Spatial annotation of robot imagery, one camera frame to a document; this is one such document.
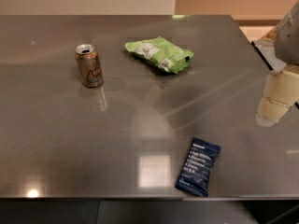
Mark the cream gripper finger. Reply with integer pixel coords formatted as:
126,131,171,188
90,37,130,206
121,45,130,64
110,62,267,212
256,64,299,127

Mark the green rice chip bag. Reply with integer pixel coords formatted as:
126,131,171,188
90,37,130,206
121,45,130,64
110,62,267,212
125,36,194,74

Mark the blue rxbar blueberry bar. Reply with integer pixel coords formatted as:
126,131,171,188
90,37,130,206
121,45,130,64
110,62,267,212
175,137,221,197

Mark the orange soda can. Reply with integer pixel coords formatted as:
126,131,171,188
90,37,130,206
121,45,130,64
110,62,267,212
75,44,104,88

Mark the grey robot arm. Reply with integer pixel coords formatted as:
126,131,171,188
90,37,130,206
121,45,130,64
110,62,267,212
256,1,299,127

